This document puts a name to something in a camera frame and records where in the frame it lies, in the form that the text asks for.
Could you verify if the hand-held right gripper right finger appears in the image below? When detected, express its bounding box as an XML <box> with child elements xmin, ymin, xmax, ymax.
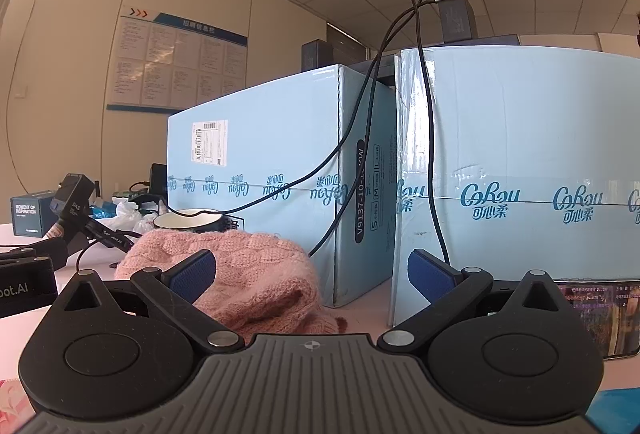
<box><xmin>377</xmin><ymin>249</ymin><xmax>571</xmax><ymax>356</ymax></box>

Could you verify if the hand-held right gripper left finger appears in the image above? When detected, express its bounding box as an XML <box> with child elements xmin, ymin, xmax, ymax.
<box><xmin>57</xmin><ymin>250</ymin><xmax>246</xmax><ymax>349</ymax></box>

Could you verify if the pink knitted sweater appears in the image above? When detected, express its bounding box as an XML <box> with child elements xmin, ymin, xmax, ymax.
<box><xmin>114</xmin><ymin>229</ymin><xmax>342</xmax><ymax>346</ymax></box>

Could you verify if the dark teal small box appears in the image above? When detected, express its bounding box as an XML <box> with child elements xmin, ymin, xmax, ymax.
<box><xmin>10</xmin><ymin>189</ymin><xmax>57</xmax><ymax>237</ymax></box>

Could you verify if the white plastic bag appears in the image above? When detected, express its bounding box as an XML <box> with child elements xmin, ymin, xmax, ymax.
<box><xmin>114</xmin><ymin>200</ymin><xmax>153</xmax><ymax>227</ymax></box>

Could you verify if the black desk device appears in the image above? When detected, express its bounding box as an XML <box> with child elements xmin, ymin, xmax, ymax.
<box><xmin>149</xmin><ymin>163</ymin><xmax>169</xmax><ymax>201</ymax></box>

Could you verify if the spare hand-held gripper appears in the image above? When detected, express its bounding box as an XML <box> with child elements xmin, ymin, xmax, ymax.
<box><xmin>47</xmin><ymin>171</ymin><xmax>143</xmax><ymax>261</ymax></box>

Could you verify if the blue plastic packet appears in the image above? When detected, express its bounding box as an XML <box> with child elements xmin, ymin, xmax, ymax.
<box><xmin>91</xmin><ymin>200</ymin><xmax>119</xmax><ymax>221</ymax></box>

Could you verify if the pink printed sheet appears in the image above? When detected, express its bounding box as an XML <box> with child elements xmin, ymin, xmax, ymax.
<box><xmin>0</xmin><ymin>378</ymin><xmax>27</xmax><ymax>426</ymax></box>

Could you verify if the small light blue carton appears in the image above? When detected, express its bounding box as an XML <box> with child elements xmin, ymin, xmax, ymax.
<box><xmin>166</xmin><ymin>63</ymin><xmax>399</xmax><ymax>308</ymax></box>

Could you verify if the large light blue carton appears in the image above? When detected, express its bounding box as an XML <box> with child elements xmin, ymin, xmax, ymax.
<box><xmin>389</xmin><ymin>45</ymin><xmax>640</xmax><ymax>331</ymax></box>

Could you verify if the smartphone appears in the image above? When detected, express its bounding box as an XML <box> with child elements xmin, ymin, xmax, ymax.
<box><xmin>555</xmin><ymin>277</ymin><xmax>640</xmax><ymax>361</ymax></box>

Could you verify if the black power adapter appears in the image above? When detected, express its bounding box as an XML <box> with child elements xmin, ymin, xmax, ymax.
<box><xmin>434</xmin><ymin>0</ymin><xmax>478</xmax><ymax>43</ymax></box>

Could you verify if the black phone charging cable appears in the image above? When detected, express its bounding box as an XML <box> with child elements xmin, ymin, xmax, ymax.
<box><xmin>410</xmin><ymin>0</ymin><xmax>463</xmax><ymax>266</ymax></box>

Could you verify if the wall notice board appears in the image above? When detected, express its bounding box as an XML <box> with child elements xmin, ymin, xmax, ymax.
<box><xmin>106</xmin><ymin>6</ymin><xmax>249</xmax><ymax>115</ymax></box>

